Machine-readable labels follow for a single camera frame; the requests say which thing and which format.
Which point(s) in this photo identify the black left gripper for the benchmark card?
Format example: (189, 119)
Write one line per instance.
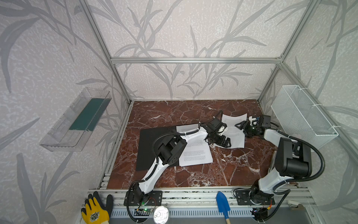
(220, 138)

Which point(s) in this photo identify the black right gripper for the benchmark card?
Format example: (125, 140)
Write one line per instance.
(245, 124)

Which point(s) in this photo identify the printed paper stack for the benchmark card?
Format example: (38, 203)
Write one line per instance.
(237, 137)
(197, 150)

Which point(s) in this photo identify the black file folder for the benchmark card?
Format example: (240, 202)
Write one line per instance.
(146, 157)

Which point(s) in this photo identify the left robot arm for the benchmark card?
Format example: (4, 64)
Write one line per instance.
(167, 149)

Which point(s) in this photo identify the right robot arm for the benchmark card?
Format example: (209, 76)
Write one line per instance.
(295, 160)

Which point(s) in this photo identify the blue hand shovel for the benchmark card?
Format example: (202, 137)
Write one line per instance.
(223, 205)

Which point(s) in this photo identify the small white beige clip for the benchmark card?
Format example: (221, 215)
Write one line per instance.
(295, 206)

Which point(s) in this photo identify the yellow black work glove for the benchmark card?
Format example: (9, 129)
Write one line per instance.
(95, 212)

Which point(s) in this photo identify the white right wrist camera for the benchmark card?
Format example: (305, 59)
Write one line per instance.
(254, 120)

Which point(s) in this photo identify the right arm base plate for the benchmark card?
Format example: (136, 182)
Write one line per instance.
(242, 197)

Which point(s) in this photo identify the white wire mesh basket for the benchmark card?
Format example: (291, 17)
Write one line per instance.
(300, 117)

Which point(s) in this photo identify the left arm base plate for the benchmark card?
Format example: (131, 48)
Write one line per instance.
(133, 198)

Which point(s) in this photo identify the aluminium frame rails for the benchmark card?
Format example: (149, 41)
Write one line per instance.
(321, 61)

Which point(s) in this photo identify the clear plastic wall tray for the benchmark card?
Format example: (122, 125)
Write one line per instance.
(74, 128)

